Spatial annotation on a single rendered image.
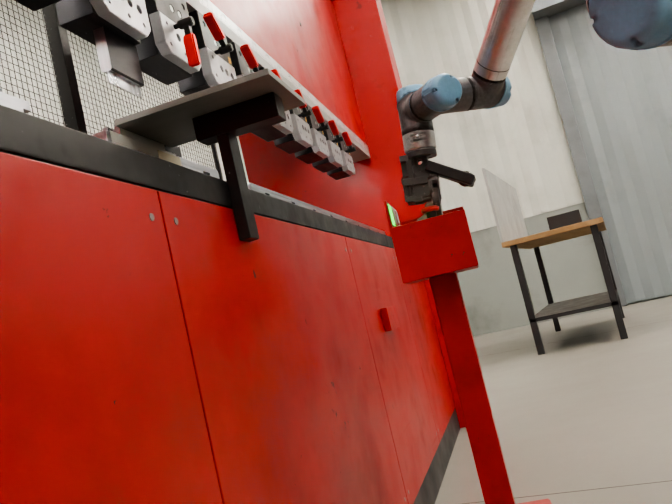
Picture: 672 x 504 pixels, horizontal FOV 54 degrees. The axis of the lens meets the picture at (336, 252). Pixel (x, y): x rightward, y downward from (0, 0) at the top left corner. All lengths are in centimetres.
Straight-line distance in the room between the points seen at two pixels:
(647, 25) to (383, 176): 236
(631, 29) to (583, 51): 782
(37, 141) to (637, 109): 820
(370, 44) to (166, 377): 278
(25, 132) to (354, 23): 287
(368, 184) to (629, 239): 560
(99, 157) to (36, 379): 27
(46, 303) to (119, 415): 14
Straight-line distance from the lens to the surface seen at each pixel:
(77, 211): 71
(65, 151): 73
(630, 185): 853
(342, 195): 327
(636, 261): 850
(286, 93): 110
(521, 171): 865
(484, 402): 148
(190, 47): 136
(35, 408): 61
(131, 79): 124
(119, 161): 81
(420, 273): 140
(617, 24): 102
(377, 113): 330
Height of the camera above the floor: 62
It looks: 6 degrees up
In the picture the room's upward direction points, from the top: 13 degrees counter-clockwise
